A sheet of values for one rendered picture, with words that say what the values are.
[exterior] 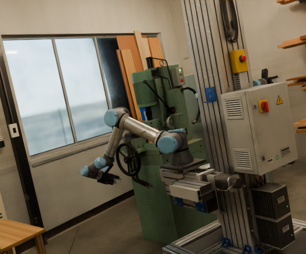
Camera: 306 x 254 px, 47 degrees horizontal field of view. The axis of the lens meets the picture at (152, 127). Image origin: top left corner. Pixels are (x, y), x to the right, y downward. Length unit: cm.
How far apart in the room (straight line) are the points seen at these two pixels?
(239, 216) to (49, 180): 225
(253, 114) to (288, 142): 33
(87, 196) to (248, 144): 260
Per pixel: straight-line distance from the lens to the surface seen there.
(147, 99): 299
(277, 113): 210
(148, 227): 328
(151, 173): 299
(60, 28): 425
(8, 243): 260
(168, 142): 214
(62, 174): 401
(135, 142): 291
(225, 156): 222
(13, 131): 361
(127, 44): 480
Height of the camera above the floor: 134
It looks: 6 degrees down
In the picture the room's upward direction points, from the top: 11 degrees counter-clockwise
